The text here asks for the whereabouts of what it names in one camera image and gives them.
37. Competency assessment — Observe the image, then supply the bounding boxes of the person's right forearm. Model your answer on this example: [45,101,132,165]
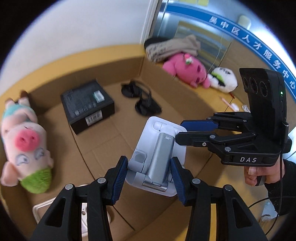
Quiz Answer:
[264,159,296,216]

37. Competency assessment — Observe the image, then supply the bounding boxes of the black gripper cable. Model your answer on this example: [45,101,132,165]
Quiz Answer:
[248,122,289,235]

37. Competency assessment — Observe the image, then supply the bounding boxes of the pig plush toy green bottom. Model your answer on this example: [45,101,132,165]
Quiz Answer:
[0,91,55,194]

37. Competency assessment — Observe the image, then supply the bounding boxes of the pink plush toy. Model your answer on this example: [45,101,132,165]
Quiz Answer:
[162,52,211,90]

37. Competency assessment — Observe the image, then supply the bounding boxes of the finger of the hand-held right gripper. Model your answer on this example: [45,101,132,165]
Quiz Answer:
[175,131,258,160]
[180,111,253,133]

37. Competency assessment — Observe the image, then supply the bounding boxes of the person's right hand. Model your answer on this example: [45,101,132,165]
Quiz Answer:
[244,160,285,187]

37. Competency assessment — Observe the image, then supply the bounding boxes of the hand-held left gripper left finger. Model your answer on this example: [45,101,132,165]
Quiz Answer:
[30,156,129,241]

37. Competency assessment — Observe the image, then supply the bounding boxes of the white plush toy green patches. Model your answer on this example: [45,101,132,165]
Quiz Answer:
[207,67,238,93]

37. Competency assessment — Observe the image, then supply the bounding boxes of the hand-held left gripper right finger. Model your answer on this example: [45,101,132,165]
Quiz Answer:
[170,156,269,241]

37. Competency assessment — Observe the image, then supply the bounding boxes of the shallow cardboard box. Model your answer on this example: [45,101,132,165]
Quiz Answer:
[0,57,234,241]

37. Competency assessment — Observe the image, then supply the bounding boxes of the beige cloth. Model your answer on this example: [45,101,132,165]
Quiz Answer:
[159,35,201,59]

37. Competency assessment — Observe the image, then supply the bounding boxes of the glass partition with blue band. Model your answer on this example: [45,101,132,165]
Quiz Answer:
[148,0,296,93]

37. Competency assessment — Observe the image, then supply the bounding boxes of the white silver phone stand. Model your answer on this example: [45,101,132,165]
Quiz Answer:
[125,116,187,197]

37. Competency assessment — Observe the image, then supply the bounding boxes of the black product box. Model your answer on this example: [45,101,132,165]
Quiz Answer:
[60,79,115,135]

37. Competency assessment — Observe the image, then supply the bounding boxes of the thin white cable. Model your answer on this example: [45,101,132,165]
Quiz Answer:
[209,30,226,75]

